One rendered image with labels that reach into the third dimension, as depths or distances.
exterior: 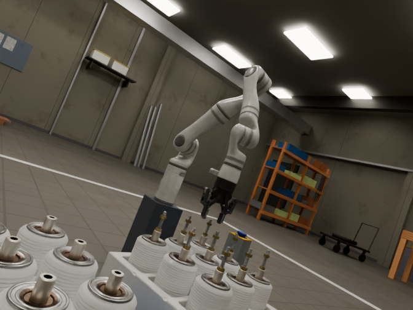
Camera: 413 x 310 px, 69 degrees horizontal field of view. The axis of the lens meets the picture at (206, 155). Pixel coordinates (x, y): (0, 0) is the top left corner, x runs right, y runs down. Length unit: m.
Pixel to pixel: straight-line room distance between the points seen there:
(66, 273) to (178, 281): 0.31
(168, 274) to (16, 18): 8.78
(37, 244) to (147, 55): 9.44
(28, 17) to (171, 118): 4.76
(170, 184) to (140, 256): 0.52
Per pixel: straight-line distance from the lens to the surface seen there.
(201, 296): 0.74
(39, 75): 9.14
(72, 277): 0.59
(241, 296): 0.84
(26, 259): 0.57
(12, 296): 0.47
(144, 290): 0.82
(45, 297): 0.47
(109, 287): 0.54
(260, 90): 1.28
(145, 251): 0.87
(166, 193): 1.34
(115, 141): 9.60
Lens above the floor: 0.48
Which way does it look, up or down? 4 degrees up
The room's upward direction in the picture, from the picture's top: 22 degrees clockwise
